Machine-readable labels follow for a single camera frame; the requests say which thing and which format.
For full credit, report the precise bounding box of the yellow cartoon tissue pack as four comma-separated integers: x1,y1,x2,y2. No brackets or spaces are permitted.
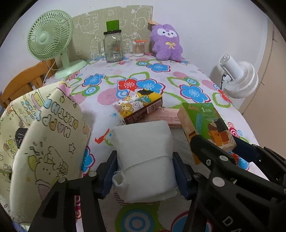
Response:
113,89,163,125

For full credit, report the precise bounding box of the pink paper packet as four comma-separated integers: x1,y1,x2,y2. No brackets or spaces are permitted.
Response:
139,107,182,128

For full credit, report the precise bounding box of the white standing fan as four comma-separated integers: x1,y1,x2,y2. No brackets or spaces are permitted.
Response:
219,54,259,99

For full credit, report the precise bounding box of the green patterned backboard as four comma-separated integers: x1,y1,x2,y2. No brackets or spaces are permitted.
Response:
67,5,153,61

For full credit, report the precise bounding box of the glass jar green lid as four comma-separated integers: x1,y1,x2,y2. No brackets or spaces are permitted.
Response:
103,20,123,63

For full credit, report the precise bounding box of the green desk fan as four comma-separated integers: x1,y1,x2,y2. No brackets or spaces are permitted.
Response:
27,10,87,79

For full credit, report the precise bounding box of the floral tablecloth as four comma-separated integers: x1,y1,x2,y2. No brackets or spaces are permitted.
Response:
42,52,269,232

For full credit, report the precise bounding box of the cotton swab jar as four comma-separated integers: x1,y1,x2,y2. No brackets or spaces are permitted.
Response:
132,40,147,57

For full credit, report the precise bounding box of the green cartoon tissue pack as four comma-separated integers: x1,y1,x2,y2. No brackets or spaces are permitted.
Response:
177,102,236,153

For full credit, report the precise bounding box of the black plastic bag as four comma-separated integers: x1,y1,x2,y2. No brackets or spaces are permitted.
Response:
14,128,28,149

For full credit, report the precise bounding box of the yellow patterned fabric box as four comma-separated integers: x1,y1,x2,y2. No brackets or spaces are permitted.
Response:
1,81,91,224

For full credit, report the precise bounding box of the purple plush bunny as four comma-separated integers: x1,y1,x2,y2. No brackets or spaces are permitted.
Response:
150,24,183,62

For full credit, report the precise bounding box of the white cloth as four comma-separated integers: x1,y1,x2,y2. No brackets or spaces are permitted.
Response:
112,120,177,203

